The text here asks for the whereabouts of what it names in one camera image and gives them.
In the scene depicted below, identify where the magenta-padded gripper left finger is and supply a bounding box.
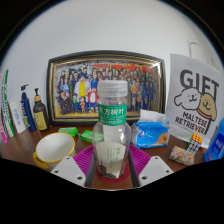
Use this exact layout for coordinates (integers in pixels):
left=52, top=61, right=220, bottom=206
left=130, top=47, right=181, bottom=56
left=49, top=144, right=96, bottom=188

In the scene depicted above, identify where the white paper gift bag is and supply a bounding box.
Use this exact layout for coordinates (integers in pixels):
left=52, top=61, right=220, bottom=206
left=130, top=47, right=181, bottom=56
left=165, top=39, right=224, bottom=149

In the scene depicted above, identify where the small floral pouch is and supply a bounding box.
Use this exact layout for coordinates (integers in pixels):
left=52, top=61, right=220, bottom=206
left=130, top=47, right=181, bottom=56
left=168, top=145, right=196, bottom=167

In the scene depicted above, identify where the small puzzle cube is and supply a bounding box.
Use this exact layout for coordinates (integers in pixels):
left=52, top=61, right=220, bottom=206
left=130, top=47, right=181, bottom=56
left=186, top=133, right=203, bottom=154

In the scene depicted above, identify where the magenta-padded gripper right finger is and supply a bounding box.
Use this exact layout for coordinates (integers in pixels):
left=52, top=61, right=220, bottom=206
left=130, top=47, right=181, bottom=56
left=128, top=144, right=174, bottom=188

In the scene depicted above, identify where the clear plastic drink bottle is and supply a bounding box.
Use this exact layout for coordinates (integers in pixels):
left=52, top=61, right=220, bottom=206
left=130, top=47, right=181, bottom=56
left=92, top=79, right=133, bottom=181

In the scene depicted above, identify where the blue detergent bottle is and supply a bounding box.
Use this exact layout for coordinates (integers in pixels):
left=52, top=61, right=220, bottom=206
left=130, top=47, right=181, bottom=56
left=203, top=116, right=224, bottom=163

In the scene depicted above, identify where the blue tissue pack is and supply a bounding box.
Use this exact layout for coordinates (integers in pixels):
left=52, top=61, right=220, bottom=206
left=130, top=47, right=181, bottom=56
left=130, top=109, right=171, bottom=149

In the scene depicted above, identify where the flat round red coaster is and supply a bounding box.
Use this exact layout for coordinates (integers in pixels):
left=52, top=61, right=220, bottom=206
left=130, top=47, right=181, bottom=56
left=95, top=161, right=132, bottom=184

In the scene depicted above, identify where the dark blue pump bottle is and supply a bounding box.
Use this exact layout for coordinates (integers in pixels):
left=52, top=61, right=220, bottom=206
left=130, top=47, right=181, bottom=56
left=20, top=83, right=38, bottom=133

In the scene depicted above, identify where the amber pump bottle yellow label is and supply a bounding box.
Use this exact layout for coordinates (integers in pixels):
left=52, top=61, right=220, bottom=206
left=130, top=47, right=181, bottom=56
left=32, top=87, right=51, bottom=132

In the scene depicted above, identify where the tall green and white box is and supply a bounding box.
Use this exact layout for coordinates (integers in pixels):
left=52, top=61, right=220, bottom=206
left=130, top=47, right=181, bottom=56
left=0, top=69, right=16, bottom=138

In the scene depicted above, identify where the white tube blue cap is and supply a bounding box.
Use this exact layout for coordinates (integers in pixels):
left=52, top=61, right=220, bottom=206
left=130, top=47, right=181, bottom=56
left=9, top=98, right=28, bottom=135

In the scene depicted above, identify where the white mug yellow handle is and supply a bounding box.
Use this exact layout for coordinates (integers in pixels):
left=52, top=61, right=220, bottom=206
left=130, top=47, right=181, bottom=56
left=32, top=132, right=77, bottom=170

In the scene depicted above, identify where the framed group picture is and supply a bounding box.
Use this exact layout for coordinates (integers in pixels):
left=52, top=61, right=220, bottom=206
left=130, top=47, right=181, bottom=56
left=46, top=49, right=167, bottom=127

